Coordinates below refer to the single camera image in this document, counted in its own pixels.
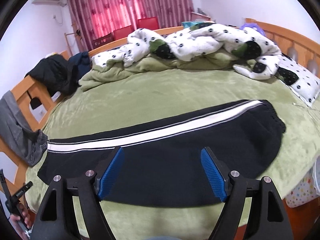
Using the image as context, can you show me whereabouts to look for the black pants white side stripe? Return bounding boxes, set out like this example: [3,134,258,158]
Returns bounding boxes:
[37,100,286,207]

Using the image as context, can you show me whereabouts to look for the person's left hand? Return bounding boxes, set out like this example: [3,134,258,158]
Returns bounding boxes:
[9,203,33,240]

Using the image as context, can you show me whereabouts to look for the star-print fabric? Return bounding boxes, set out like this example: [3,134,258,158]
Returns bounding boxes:
[285,168,319,208]

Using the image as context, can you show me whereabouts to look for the grey garment on footboard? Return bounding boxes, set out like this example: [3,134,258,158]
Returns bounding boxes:
[1,91,48,167]

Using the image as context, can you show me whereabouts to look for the green fleece bed sheet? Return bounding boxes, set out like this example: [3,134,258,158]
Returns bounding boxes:
[43,69,319,239]

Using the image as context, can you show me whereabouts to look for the black jacket on footboard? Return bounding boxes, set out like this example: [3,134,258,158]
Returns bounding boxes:
[26,54,78,95]

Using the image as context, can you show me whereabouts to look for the white flower-print pillow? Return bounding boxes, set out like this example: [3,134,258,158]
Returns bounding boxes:
[276,54,319,108]

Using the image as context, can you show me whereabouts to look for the green fleece blanket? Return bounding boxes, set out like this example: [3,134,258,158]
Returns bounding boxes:
[79,49,247,91]

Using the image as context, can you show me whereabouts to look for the dark blue garment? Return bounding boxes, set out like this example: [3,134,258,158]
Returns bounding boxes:
[68,51,92,83]

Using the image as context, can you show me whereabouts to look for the white black-flower duvet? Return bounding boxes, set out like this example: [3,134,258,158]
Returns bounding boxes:
[91,23,283,81]

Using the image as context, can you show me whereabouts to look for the red pink curtain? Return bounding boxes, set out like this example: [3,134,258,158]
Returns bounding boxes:
[67,0,194,50]

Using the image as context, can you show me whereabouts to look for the red chair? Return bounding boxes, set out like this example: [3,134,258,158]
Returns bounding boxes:
[92,17,160,49]

